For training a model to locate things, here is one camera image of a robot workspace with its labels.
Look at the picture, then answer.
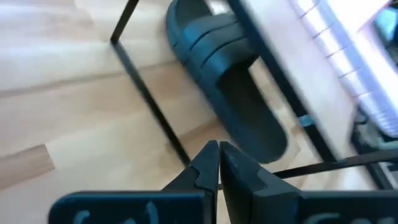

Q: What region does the pale pink foam slide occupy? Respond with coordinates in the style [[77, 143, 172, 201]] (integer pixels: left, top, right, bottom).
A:
[[289, 0, 398, 139]]

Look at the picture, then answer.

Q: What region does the large black foam slide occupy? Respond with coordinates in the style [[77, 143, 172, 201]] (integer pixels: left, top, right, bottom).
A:
[[165, 0, 289, 165]]

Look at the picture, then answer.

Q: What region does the blue tape piece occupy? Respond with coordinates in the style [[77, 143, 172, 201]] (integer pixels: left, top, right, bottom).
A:
[[298, 114, 315, 128]]

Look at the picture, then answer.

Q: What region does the black metal shelf wooden board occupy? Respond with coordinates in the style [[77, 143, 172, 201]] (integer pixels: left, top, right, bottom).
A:
[[109, 0, 398, 191]]

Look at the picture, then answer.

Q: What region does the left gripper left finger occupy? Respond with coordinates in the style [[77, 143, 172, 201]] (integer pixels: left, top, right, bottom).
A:
[[47, 139, 220, 224]]

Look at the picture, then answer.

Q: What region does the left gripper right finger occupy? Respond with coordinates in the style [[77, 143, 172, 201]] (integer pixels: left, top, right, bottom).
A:
[[219, 140, 398, 224]]

